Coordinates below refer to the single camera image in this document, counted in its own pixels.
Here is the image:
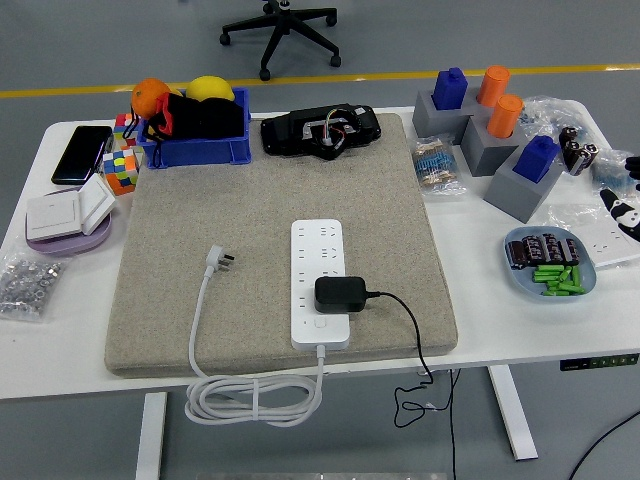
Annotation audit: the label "white power cord with plug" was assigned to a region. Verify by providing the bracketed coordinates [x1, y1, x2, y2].
[183, 243, 330, 427]

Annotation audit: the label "black smartphone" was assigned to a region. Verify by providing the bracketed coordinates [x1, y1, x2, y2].
[50, 124, 114, 186]

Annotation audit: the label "blue square peg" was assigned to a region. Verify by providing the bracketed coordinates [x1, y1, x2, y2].
[512, 135, 561, 185]
[432, 67, 469, 111]

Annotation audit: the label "white power strip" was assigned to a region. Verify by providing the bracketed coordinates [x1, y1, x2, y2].
[290, 218, 351, 351]

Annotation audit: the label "black open electronic device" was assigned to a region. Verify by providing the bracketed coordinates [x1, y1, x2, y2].
[259, 103, 383, 161]

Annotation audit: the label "crumpled clear bag blue parts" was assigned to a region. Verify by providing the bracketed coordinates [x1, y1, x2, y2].
[517, 95, 589, 141]

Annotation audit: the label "thin black adapter cord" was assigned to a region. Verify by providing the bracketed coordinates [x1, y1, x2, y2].
[366, 289, 459, 480]

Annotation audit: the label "black table control panel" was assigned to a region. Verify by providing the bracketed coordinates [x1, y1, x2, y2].
[559, 352, 640, 372]

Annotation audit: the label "large white wall switch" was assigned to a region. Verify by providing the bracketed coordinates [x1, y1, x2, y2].
[25, 191, 83, 243]

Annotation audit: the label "clear bag of metal nuts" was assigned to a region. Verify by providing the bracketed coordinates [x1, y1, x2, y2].
[0, 252, 66, 321]

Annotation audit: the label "grey block holder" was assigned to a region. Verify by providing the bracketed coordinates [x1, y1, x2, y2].
[459, 117, 526, 178]
[483, 149, 565, 224]
[464, 87, 501, 121]
[412, 88, 471, 146]

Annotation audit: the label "light blue plate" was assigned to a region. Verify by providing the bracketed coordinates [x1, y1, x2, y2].
[503, 226, 599, 305]

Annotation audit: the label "small white wall switch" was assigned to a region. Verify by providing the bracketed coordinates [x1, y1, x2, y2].
[77, 173, 117, 236]

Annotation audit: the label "white wall socket panel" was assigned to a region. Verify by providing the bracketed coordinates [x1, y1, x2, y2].
[574, 222, 640, 269]

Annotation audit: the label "orange fruit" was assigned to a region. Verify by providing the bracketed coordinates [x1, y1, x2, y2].
[130, 77, 172, 120]

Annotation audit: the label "clear bag of blue resistors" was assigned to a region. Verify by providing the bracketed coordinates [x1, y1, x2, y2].
[589, 148, 639, 201]

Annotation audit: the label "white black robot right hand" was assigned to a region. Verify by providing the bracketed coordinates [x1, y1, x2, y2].
[598, 154, 640, 242]

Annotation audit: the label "blue plastic bin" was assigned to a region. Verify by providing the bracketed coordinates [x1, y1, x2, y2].
[135, 87, 253, 169]

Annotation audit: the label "grey-brown felt mat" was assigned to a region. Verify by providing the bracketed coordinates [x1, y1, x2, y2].
[103, 112, 459, 379]

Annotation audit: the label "large clear plastic bag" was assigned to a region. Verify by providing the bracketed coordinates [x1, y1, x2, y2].
[547, 202, 640, 271]

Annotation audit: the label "yellow lemon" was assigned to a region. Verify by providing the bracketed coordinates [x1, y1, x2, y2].
[185, 75, 236, 103]

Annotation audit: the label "orange cylinder peg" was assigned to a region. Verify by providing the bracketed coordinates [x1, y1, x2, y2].
[486, 94, 525, 140]
[476, 65, 511, 108]

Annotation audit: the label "small colourful puzzle cube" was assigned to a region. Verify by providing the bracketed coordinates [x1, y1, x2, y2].
[112, 112, 144, 151]

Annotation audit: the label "clear bag of striped resistors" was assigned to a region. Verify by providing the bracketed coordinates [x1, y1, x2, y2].
[409, 137, 466, 197]

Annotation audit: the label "large colourful puzzle cube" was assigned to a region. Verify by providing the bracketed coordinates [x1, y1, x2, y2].
[102, 147, 140, 196]

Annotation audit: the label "black drawstring pouch red trim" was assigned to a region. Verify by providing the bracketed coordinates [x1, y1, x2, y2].
[122, 92, 246, 169]

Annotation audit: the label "purple oval tray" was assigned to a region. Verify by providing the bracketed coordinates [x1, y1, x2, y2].
[24, 187, 114, 257]

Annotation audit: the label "black office chair base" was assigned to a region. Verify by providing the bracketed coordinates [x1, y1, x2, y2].
[219, 0, 344, 82]

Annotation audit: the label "black floor cable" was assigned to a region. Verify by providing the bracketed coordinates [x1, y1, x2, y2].
[568, 409, 640, 480]

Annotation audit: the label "white table leg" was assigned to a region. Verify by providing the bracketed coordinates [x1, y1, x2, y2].
[134, 392, 169, 480]
[487, 366, 540, 461]

